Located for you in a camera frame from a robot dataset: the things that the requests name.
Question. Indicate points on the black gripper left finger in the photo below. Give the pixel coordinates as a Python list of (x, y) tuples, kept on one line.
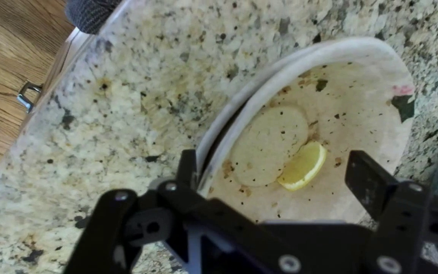
[(113, 233)]

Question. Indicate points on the dark blue hanging cloth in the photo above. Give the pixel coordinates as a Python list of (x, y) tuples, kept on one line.
[(91, 13)]

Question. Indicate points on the yellow lemon wedge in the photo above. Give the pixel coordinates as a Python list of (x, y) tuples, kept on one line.
[(304, 167)]

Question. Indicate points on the beige ceramic bowl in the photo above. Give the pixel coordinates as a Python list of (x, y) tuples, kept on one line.
[(202, 146)]

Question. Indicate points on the beige bowl with lemon wedge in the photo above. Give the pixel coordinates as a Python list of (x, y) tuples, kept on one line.
[(360, 126)]

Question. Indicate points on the wooden base cabinet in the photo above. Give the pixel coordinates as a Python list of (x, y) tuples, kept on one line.
[(59, 70)]

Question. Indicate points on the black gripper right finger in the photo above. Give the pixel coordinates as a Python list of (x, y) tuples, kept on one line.
[(421, 228)]

